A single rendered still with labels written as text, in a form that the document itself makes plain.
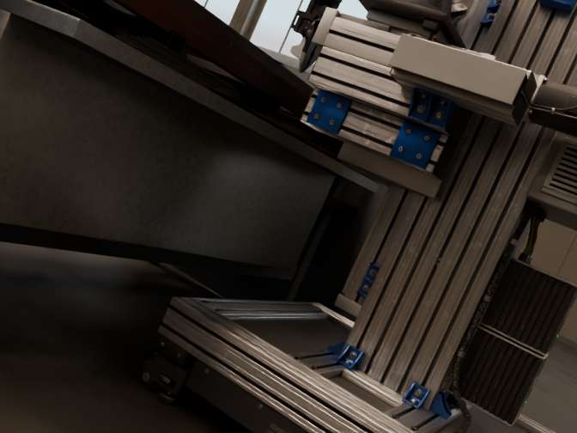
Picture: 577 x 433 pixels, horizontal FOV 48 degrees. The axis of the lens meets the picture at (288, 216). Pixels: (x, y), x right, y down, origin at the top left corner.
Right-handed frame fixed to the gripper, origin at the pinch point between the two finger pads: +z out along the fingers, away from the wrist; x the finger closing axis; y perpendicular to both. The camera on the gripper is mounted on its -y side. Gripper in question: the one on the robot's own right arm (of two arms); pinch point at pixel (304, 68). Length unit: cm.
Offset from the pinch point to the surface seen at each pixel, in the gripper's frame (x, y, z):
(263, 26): -790, 635, -192
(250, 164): 4.3, 0.7, 29.7
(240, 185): 4.4, 0.7, 35.8
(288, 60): -81, 63, -16
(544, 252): -815, 43, -16
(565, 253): -816, 18, -26
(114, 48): 76, -16, 21
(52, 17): 84, -10, 21
